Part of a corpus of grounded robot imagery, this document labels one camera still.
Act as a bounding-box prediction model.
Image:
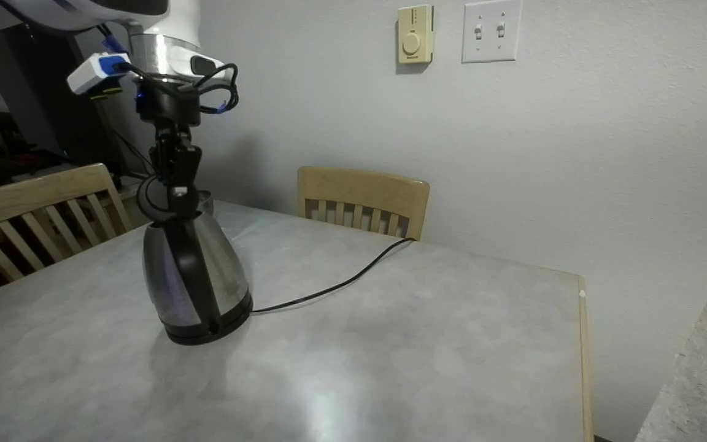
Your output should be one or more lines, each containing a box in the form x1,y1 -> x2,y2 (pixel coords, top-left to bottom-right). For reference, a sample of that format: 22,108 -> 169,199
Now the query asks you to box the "black kettle power cord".
251,235 -> 416,316

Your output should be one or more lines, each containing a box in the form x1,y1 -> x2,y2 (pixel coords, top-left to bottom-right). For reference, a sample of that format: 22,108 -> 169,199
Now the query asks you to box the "stainless steel electric kettle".
135,173 -> 255,347

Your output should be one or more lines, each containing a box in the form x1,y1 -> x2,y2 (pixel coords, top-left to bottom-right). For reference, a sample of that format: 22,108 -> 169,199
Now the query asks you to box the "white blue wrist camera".
63,52 -> 135,96

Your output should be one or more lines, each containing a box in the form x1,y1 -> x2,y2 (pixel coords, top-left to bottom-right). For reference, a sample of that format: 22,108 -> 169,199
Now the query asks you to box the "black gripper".
135,74 -> 205,218

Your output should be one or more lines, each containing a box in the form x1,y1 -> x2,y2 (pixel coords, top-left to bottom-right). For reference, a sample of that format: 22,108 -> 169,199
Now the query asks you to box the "light wooden slat-back chair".
0,159 -> 135,285
293,165 -> 432,243

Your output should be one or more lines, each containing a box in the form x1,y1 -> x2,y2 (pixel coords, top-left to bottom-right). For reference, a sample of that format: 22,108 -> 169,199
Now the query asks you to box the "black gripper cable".
188,62 -> 242,114

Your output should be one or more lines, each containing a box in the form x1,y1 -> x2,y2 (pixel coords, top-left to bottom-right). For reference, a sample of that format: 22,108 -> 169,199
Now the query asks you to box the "black kettle lid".
135,173 -> 178,224

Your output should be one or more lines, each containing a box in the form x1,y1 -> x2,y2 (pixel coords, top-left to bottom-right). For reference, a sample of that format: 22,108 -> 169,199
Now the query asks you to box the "white double light switch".
458,0 -> 524,67

